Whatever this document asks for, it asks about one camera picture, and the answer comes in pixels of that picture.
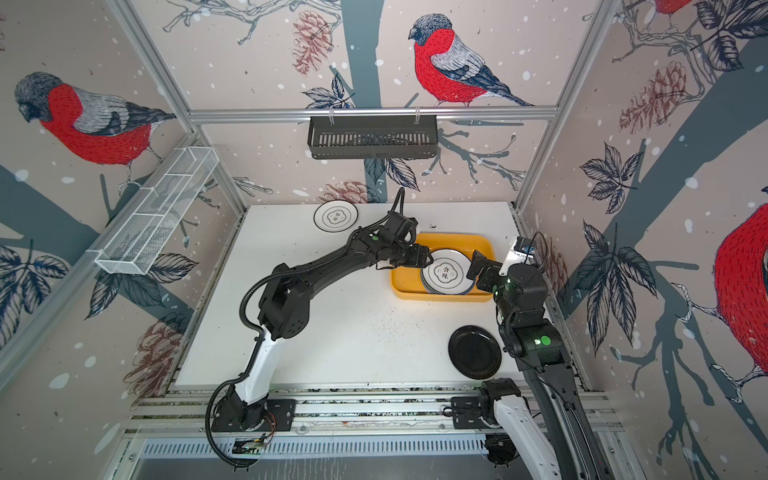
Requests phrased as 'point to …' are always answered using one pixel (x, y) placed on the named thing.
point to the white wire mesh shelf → (166, 207)
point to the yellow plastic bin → (407, 282)
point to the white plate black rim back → (335, 216)
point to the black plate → (474, 352)
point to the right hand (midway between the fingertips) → (493, 252)
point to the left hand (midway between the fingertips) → (431, 255)
